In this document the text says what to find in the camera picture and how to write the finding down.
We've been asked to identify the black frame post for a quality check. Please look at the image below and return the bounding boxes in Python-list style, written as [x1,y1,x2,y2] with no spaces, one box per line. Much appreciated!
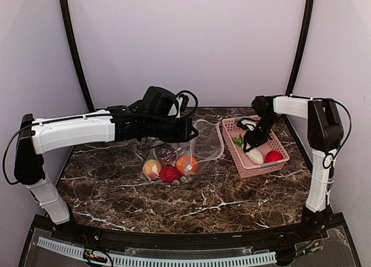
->
[285,0,314,95]
[59,0,94,112]

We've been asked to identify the black front rail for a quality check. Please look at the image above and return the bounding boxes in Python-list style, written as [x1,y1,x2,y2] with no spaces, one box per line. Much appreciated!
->
[72,224,303,250]

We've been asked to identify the white slotted cable duct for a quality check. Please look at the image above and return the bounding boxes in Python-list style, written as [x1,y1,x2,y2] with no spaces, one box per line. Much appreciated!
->
[37,236,278,267]

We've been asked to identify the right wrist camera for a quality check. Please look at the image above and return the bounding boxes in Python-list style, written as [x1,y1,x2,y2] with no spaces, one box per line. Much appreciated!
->
[237,118,256,131]

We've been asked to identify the orange fruit toy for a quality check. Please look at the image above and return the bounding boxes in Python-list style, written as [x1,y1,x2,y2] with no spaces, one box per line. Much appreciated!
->
[176,155,198,174]

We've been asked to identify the left black frame post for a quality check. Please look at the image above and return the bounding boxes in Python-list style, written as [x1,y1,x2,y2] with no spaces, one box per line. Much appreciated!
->
[59,0,94,112]

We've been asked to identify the wrinkled white radish toy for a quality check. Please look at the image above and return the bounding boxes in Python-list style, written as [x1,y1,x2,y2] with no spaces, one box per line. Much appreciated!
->
[245,148,264,165]

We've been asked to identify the smooth white radish toy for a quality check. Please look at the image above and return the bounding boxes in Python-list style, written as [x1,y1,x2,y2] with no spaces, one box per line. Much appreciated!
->
[172,175,190,185]

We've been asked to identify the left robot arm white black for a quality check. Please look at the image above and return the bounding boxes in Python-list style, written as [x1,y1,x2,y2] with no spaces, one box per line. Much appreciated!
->
[1,86,199,242]

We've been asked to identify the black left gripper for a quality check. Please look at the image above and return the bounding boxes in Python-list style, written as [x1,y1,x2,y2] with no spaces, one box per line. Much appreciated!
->
[146,116,199,142]

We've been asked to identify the pink plastic basket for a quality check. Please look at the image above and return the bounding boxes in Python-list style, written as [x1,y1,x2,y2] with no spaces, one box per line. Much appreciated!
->
[222,115,290,178]

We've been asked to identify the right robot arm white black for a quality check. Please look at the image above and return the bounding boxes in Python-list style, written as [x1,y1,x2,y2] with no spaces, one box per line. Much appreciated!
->
[237,96,350,240]

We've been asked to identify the red round fruit toy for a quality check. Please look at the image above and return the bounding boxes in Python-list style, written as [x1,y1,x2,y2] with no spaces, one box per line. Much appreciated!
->
[159,166,180,184]

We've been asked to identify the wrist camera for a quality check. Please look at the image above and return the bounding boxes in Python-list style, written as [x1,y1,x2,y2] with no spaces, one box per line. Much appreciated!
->
[237,118,256,131]
[176,93,189,118]

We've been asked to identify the yellow peach toy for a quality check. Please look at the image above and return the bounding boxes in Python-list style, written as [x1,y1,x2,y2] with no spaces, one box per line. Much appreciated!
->
[143,159,162,180]

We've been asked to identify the right black frame post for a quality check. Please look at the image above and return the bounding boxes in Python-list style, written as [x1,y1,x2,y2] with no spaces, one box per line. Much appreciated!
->
[285,0,314,95]

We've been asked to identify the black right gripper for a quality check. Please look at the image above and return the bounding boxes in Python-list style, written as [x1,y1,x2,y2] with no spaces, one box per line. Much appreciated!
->
[244,115,278,152]

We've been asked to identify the red tomato toy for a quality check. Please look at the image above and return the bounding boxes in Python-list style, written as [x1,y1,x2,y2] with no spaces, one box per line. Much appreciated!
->
[265,151,283,163]

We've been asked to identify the clear zip top bag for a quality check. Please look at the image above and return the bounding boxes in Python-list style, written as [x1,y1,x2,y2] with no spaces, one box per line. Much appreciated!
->
[140,119,224,185]

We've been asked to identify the small green radish leaf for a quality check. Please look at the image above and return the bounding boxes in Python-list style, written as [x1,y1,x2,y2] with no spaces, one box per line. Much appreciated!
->
[232,136,244,147]

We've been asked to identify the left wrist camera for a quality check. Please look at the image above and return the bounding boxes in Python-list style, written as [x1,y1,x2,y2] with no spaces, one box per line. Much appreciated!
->
[176,93,189,118]

